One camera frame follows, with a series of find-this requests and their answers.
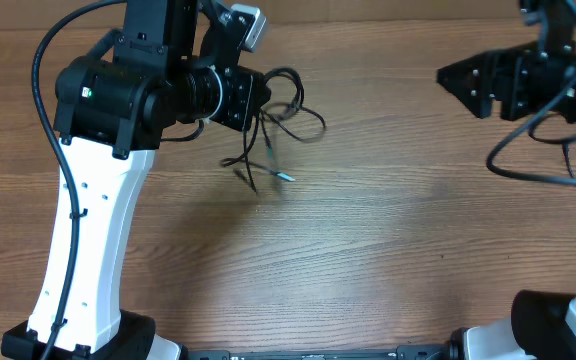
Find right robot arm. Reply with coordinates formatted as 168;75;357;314
436;1;576;359

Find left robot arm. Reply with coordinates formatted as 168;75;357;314
1;0;270;360

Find thin black split cable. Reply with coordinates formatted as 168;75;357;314
219;102;297;195

